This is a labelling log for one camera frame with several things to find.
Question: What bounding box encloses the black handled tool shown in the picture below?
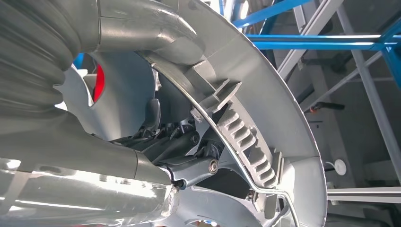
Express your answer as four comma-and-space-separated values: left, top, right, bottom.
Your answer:
304, 101, 346, 114

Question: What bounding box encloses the grey metal frame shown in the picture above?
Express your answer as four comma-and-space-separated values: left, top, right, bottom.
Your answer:
277, 0, 401, 204

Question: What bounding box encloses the blue metal shelf rack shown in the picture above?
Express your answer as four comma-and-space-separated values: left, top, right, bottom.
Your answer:
219, 0, 401, 88

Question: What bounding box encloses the white round disc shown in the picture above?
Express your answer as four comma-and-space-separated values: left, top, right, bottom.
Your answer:
324, 159, 348, 177

